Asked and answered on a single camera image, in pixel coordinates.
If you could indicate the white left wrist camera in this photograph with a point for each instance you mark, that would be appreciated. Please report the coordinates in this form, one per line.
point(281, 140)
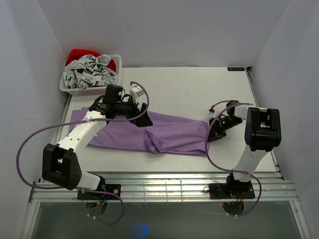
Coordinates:
point(136, 92)

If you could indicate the black white printed garment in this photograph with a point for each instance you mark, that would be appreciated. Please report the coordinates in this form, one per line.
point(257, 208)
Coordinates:
point(89, 72)

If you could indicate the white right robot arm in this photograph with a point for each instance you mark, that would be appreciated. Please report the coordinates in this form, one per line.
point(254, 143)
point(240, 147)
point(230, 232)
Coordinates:
point(262, 134)

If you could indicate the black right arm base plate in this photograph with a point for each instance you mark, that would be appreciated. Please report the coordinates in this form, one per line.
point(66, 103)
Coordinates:
point(222, 191)

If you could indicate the dark table label sticker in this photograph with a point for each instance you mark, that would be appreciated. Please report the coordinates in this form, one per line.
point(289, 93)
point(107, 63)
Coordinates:
point(235, 69)

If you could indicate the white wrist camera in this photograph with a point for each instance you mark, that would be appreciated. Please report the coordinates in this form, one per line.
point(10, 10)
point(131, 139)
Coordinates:
point(212, 111)
point(136, 92)

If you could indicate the purple trousers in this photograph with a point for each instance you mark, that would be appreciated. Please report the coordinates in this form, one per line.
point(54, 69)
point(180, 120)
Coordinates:
point(168, 134)

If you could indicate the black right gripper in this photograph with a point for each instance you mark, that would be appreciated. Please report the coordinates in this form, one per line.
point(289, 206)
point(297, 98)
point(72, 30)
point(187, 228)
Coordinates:
point(215, 133)

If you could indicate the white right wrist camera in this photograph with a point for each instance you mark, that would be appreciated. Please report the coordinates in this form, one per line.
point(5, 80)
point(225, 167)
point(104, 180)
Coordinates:
point(212, 111)

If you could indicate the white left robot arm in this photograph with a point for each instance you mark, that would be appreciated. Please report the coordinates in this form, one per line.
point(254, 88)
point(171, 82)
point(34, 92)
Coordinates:
point(60, 163)

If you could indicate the red garment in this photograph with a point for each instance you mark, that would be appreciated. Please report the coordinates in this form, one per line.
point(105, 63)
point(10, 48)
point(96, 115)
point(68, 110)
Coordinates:
point(75, 54)

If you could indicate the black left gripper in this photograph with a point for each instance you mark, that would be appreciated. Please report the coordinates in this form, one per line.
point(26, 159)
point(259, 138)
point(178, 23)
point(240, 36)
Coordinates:
point(142, 121)

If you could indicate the white plastic laundry basket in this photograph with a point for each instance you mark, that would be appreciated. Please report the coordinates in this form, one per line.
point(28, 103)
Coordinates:
point(96, 90)

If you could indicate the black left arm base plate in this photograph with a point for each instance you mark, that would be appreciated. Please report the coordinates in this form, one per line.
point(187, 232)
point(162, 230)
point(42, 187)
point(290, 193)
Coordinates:
point(109, 188)

